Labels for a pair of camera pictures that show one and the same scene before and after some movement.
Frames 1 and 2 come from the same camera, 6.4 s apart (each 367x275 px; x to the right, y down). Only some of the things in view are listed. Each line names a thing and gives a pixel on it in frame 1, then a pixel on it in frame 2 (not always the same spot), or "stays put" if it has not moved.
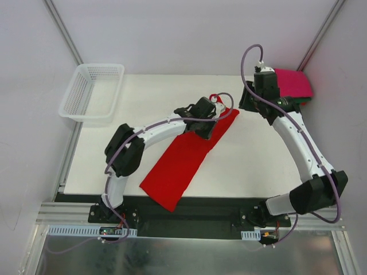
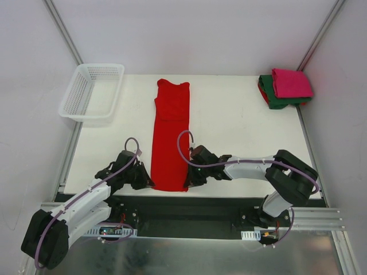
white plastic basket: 93,93 stays put
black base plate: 198,217 stays put
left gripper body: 207,128 → 139,176
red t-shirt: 167,182 → 171,118
